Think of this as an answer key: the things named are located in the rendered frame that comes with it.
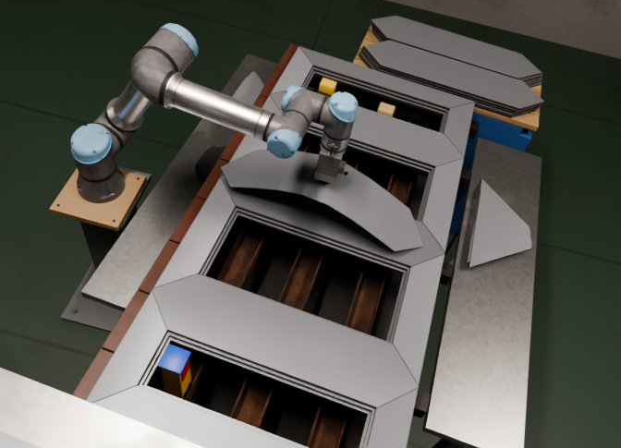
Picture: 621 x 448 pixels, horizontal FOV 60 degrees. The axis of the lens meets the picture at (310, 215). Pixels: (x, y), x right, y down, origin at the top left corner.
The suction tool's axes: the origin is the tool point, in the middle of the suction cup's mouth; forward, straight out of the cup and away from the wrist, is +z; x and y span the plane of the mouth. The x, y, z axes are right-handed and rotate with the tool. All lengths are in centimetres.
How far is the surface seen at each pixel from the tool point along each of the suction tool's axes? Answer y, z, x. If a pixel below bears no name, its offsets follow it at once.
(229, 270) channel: -21.8, 27.7, 21.6
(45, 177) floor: 41, 96, 136
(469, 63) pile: 97, 11, -44
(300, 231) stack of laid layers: -11.2, 12.1, 3.0
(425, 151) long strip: 37.0, 10.7, -30.8
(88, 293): -42, 28, 58
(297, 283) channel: -19.7, 27.6, 0.0
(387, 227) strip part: -6.3, 5.2, -21.8
